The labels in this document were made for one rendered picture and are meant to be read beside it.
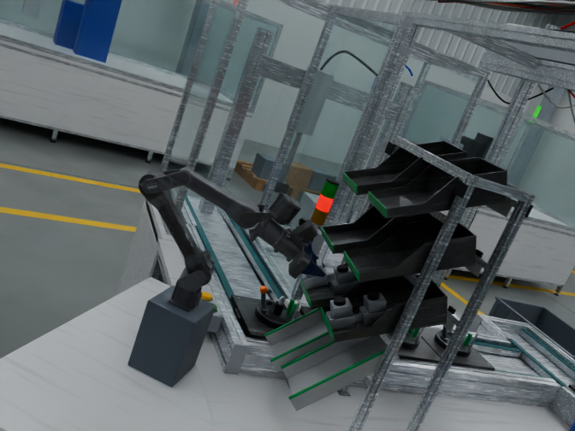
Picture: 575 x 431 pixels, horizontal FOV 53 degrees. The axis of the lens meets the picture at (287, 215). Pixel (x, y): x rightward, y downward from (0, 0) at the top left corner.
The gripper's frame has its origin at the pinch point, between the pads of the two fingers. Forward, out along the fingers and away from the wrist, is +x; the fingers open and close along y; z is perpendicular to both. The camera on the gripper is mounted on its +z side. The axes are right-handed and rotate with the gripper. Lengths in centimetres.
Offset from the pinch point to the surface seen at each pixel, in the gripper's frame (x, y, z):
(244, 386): 8.4, -1.4, -41.8
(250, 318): 2.3, 19.4, -33.9
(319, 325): 14.4, 4.0, -15.2
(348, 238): 3.1, 2.6, 10.6
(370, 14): -21, 77, 60
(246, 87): -40, 128, 4
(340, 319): 9.0, -16.6, -1.4
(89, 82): -171, 476, -154
